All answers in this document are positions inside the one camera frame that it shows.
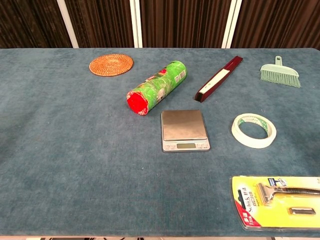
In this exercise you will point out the silver digital kitchen scale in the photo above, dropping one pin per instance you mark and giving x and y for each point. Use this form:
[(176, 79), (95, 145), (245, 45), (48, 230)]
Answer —
[(182, 125)]

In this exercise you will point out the dark red long narrow box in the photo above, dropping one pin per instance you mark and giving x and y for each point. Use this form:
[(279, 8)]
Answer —
[(215, 81)]

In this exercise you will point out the dark slatted partition panel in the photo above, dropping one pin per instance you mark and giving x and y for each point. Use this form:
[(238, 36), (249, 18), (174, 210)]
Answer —
[(27, 22), (182, 22), (100, 22), (280, 22)]

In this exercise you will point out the white tape roll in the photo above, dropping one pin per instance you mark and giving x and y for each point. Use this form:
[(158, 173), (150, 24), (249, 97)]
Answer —
[(250, 145)]

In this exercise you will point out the mint green hand brush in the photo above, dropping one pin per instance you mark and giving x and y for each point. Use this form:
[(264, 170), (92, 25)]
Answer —
[(277, 75)]

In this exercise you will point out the blue velvet tablecloth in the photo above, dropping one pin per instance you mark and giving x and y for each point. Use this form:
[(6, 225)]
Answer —
[(75, 150)]

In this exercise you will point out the round woven rattan coaster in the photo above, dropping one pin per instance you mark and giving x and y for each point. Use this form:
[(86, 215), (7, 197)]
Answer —
[(111, 65)]

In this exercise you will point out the white partition frame post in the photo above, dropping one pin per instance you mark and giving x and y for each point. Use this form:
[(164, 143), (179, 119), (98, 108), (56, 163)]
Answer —
[(135, 22), (67, 22), (231, 22)]

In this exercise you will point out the green cylindrical snack can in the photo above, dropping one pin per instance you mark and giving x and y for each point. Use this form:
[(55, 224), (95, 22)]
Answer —
[(160, 85)]

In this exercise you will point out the yellow razor blister pack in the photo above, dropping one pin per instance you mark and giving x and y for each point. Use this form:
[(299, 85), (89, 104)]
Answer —
[(275, 215)]

